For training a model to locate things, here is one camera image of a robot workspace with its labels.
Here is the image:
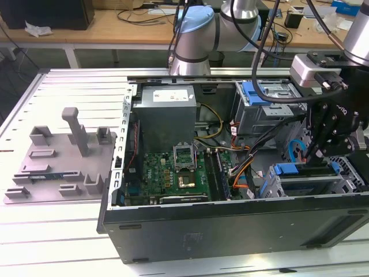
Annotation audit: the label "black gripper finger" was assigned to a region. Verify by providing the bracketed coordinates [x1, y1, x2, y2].
[312, 135, 356, 162]
[305, 101, 329, 159]

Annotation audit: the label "blue disk data wire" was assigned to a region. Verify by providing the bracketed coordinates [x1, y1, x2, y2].
[289, 139, 307, 162]

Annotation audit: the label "orange black disk power wire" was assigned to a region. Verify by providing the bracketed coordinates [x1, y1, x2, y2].
[299, 149, 328, 169]

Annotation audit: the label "hard disk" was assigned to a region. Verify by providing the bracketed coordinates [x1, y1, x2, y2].
[258, 162, 340, 199]

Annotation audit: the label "metal disk bay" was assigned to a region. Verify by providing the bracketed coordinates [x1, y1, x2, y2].
[258, 161, 351, 199]

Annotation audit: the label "metal drive cage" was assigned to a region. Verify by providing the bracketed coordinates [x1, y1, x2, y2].
[232, 80, 311, 139]

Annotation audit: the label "blue plastic drive carrier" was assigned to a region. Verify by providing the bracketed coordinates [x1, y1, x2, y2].
[242, 81, 273, 106]

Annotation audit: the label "clear plastic bag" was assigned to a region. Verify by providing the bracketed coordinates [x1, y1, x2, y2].
[314, 13, 354, 33]

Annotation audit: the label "blue cardboard box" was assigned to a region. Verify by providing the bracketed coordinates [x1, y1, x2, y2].
[331, 0, 362, 17]

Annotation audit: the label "white card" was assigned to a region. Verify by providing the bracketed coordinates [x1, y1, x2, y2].
[302, 5, 337, 20]

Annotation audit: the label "small black box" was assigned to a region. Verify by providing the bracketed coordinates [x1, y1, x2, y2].
[284, 10, 305, 29]

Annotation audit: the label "black RAM slot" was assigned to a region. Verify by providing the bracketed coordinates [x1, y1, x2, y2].
[217, 149, 231, 199]
[208, 149, 221, 200]
[203, 149, 217, 200]
[212, 149, 227, 200]

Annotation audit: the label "black waste bin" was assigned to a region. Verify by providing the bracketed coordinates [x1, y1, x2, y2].
[209, 51, 225, 69]

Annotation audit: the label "CPU socket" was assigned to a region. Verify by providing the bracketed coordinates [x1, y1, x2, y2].
[175, 172, 197, 189]

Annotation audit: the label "metal socket cover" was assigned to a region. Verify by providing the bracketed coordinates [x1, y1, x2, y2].
[172, 143, 195, 171]

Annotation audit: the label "grey power supply unit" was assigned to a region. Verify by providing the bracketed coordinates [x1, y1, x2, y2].
[131, 85, 198, 151]

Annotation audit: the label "black graphics card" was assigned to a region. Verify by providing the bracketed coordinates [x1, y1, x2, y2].
[157, 193, 209, 203]

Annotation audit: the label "black open PC case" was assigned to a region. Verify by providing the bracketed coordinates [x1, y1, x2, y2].
[95, 74, 369, 264]

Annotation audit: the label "green motherboard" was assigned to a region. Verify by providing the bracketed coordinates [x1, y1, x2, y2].
[123, 148, 240, 204]

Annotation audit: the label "black case fan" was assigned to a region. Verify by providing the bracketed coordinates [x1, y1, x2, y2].
[126, 119, 144, 185]

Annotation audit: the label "wooden workbench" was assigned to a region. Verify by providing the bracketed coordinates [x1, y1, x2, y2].
[0, 0, 369, 70]

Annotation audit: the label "grey parts rack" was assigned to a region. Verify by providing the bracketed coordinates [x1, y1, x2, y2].
[4, 107, 118, 205]

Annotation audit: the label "RAM stick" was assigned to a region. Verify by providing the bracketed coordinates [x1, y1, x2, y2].
[28, 172, 63, 181]

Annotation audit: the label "large black box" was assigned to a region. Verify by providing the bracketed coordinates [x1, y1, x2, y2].
[0, 0, 96, 31]

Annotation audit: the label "crumpled white wrapping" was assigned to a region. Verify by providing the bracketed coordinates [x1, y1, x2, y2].
[24, 20, 54, 38]

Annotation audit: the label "thick black camera cable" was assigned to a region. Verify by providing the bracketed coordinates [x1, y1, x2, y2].
[251, 0, 311, 105]

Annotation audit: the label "black sleeved wire bundle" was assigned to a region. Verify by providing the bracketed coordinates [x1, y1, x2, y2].
[229, 114, 308, 185]

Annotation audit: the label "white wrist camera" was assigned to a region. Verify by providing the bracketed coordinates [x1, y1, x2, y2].
[289, 50, 350, 88]

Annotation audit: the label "yellow black power wires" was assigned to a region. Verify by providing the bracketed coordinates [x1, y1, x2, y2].
[195, 103, 224, 141]

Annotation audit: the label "orange striped wire bundle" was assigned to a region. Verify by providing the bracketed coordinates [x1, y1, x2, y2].
[229, 164, 253, 193]

